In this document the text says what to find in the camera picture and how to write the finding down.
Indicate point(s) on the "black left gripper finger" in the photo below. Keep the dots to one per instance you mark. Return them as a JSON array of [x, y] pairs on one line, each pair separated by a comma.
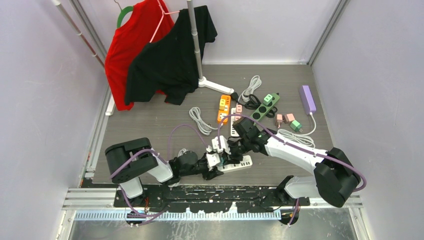
[[209, 175], [218, 160]]

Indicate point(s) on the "green clothes hanger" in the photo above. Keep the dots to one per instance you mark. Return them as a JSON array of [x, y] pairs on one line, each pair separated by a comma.
[[123, 12]]

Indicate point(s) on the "orange power strip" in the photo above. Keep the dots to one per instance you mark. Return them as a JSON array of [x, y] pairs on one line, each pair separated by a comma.
[[224, 107]]

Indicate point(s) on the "pink plug adapter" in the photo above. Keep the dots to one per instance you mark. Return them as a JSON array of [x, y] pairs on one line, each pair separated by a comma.
[[288, 118]]

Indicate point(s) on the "purple power strip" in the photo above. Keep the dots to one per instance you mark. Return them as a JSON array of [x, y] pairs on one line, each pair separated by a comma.
[[307, 100]]

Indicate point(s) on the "red t-shirt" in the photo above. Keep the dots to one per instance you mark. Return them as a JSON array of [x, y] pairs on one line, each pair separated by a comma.
[[128, 41]]

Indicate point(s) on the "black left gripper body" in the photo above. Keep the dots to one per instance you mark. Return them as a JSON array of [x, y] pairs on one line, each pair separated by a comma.
[[199, 167]]

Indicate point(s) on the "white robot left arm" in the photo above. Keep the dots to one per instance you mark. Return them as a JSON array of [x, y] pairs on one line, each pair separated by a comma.
[[127, 161]]

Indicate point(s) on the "pink plug adapter strip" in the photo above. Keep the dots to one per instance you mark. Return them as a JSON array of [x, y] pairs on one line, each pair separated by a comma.
[[279, 120]]

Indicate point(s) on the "pink clothes hanger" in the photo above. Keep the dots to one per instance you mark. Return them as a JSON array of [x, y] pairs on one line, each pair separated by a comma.
[[163, 14]]

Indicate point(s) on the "black t-shirt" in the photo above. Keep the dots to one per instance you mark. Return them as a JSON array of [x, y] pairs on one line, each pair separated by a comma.
[[168, 65]]

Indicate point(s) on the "light green plug adapter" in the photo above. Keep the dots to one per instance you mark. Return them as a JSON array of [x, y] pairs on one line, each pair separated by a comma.
[[268, 99]]

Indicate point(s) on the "dark green power strip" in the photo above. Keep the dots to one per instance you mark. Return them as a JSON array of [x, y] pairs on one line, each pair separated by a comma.
[[263, 109]]

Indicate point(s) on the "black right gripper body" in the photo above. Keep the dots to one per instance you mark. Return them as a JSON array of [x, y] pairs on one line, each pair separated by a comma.
[[244, 142]]

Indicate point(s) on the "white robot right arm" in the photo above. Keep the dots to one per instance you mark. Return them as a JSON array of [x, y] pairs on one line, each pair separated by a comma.
[[332, 178]]

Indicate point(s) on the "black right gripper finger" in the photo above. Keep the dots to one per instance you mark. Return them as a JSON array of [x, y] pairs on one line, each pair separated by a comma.
[[232, 146], [236, 156]]

